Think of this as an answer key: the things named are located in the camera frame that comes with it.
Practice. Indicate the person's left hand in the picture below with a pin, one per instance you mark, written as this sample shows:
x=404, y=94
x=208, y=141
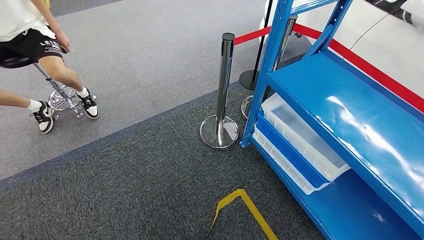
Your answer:
x=63, y=41

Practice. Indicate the yellow floor tape square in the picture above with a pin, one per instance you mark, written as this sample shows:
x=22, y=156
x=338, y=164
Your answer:
x=253, y=207

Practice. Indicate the dark phone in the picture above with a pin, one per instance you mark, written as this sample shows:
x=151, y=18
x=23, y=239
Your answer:
x=64, y=50

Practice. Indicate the red barrier belt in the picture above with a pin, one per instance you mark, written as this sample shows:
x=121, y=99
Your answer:
x=364, y=68
x=251, y=35

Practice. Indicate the chrome stanchion post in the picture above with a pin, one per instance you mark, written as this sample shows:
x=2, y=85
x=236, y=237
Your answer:
x=223, y=99

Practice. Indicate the blue metal shelf rack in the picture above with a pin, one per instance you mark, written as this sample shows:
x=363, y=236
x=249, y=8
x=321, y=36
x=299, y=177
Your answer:
x=331, y=86

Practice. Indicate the person's left forearm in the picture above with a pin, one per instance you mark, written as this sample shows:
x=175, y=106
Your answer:
x=46, y=16

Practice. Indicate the black-capped stanchion post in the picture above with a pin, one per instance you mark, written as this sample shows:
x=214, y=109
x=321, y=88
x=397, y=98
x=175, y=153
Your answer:
x=286, y=36

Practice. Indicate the seated person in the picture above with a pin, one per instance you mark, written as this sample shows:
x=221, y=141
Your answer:
x=20, y=20

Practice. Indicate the black chrome swivel stool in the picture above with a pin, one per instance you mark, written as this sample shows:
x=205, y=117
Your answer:
x=61, y=96

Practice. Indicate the white car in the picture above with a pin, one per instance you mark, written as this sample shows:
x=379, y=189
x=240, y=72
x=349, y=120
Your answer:
x=391, y=46

